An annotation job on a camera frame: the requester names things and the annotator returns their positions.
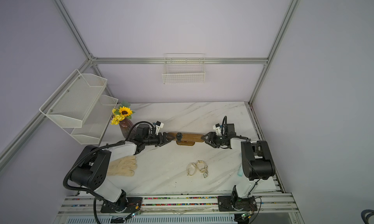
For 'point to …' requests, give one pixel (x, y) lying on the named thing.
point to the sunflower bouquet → (121, 113)
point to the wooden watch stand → (188, 139)
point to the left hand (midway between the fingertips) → (172, 140)
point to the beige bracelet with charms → (202, 167)
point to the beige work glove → (123, 166)
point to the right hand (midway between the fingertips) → (204, 141)
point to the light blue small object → (240, 172)
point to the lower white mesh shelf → (92, 129)
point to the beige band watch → (191, 169)
